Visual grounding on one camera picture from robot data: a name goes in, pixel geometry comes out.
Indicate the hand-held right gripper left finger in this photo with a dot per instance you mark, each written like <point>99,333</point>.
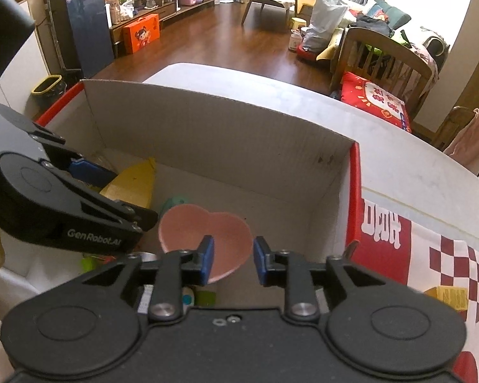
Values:
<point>206,261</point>

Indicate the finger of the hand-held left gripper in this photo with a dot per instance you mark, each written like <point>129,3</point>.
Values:
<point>88,170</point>
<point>115,213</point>

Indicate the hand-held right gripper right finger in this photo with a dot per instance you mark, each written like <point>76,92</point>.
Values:
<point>261,263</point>

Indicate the yellow plastic toy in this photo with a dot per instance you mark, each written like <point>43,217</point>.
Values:
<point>133,185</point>

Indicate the pink heart-shaped bowl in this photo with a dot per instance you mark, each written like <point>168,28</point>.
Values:
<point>199,223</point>

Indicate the clear bottle with green cap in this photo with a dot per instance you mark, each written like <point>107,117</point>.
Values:
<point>90,264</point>

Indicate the mint green ball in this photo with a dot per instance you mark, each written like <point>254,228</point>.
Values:
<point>177,203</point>

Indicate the red cardboard box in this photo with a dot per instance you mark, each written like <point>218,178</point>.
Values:
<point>223,135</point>

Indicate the black yellow trash bin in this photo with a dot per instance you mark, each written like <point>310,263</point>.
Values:
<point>48,91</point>

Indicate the dark blue flat board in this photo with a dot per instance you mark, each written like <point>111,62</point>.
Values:
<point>90,28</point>

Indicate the orange gift box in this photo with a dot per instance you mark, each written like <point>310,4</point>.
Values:
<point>141,34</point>

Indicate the black tall cabinet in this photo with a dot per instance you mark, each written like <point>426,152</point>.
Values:
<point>58,20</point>

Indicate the red white printed tablecloth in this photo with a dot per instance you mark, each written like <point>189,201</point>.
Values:
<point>443,255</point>

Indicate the wooden tv stand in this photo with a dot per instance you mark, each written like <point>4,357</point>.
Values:
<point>171,6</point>

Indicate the small yellow carton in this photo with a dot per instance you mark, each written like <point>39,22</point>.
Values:
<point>447,297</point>

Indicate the red printed cushion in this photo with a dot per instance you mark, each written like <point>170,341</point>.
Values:
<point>375,99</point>

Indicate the wooden chair with towel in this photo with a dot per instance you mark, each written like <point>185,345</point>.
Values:
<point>451,127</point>

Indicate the pink towel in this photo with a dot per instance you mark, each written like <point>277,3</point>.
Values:
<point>471,143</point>

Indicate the small yellow stool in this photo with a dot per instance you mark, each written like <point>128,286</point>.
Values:
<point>298,24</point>

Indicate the wooden slatted chair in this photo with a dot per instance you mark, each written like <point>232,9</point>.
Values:
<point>383,48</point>

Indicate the white plastic bag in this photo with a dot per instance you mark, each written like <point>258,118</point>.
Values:
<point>325,20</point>

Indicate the sofa with clothes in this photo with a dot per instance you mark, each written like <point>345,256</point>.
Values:
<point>423,48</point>

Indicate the dark green cushion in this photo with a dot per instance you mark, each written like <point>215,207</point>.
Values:
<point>395,14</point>

